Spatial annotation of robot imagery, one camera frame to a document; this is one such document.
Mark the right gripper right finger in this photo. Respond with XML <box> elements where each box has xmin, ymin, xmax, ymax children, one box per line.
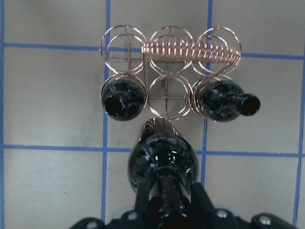
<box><xmin>191</xmin><ymin>182</ymin><xmax>214</xmax><ymax>219</ymax></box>

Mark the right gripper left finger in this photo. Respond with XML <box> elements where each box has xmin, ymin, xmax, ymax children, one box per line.
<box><xmin>134</xmin><ymin>182</ymin><xmax>154</xmax><ymax>222</ymax></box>

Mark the dark wine bottle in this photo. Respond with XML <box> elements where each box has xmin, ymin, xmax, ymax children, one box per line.
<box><xmin>101</xmin><ymin>79</ymin><xmax>146</xmax><ymax>121</ymax></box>
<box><xmin>193</xmin><ymin>81</ymin><xmax>261</xmax><ymax>122</ymax></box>
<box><xmin>128</xmin><ymin>118</ymin><xmax>198</xmax><ymax>229</ymax></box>

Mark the copper wire bottle basket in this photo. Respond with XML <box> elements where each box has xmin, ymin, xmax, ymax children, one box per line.
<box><xmin>100</xmin><ymin>24</ymin><xmax>242</xmax><ymax>120</ymax></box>

